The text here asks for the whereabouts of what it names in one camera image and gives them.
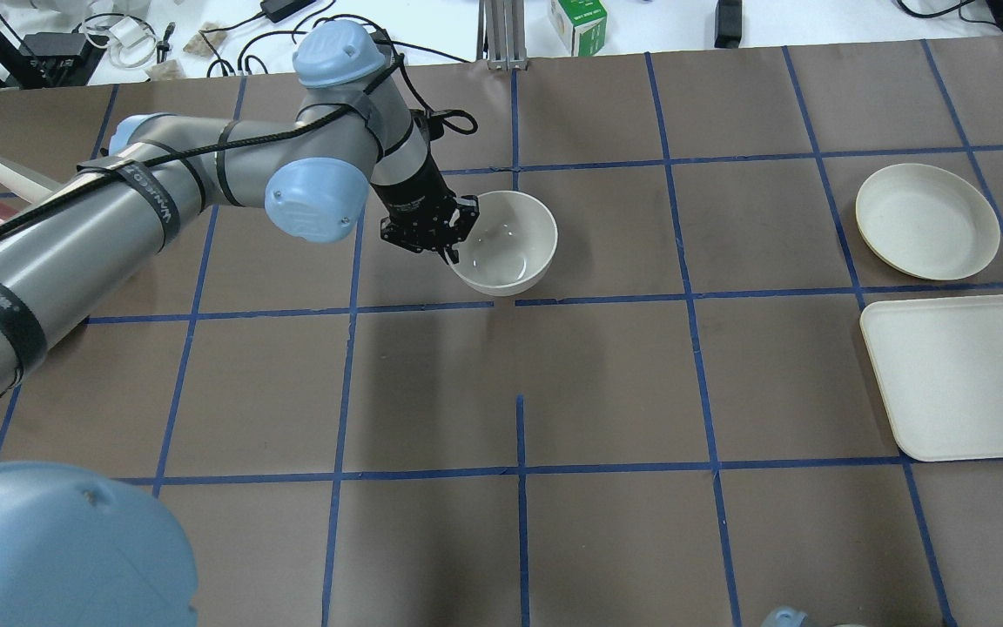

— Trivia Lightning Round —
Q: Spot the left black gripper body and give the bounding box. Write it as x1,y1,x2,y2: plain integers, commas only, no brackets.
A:
371,160,479,255

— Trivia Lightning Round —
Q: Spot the white bowl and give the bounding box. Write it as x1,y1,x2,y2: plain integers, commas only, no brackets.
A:
451,191,560,297

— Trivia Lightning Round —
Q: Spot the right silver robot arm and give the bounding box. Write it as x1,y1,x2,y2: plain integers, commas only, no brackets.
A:
760,606,827,627

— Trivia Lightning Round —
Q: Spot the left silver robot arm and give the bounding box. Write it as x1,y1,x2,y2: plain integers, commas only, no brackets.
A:
0,17,481,398

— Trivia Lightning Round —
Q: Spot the green white box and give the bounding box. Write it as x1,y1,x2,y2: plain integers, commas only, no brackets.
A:
549,1,609,57

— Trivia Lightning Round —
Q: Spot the black power adapter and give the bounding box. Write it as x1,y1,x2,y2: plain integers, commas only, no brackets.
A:
713,0,744,49

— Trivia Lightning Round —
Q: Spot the cream plate in rack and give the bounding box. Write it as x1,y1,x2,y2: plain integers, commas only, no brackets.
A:
0,156,64,204

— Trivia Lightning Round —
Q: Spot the white round plate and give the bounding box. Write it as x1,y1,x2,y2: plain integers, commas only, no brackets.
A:
855,163,1000,281

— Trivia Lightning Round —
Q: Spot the white rectangular tray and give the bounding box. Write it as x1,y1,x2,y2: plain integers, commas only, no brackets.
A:
859,294,1003,462

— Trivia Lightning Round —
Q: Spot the aluminium frame post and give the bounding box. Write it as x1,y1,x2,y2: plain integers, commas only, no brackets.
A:
477,1,527,71

